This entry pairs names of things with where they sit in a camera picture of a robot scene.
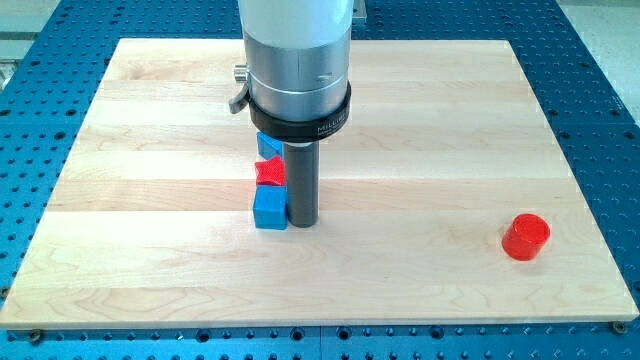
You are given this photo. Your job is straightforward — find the light wooden board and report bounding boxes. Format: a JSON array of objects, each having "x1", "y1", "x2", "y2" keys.
[{"x1": 1, "y1": 38, "x2": 638, "y2": 330}]

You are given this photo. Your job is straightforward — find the blue cube block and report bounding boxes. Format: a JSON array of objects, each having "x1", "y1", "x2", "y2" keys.
[{"x1": 253, "y1": 185, "x2": 288, "y2": 230}]

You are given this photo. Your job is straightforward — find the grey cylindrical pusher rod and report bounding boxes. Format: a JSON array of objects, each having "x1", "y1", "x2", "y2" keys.
[{"x1": 283, "y1": 142, "x2": 319, "y2": 228}]

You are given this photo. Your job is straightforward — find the red star block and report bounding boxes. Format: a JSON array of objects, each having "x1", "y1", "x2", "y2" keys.
[{"x1": 254, "y1": 155, "x2": 286, "y2": 186}]

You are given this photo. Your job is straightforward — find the blue block behind star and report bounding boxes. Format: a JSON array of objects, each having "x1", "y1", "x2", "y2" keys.
[{"x1": 256, "y1": 132, "x2": 283, "y2": 160}]

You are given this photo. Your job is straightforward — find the red cylinder block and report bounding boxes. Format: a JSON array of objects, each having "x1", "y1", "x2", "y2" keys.
[{"x1": 501, "y1": 213, "x2": 551, "y2": 261}]

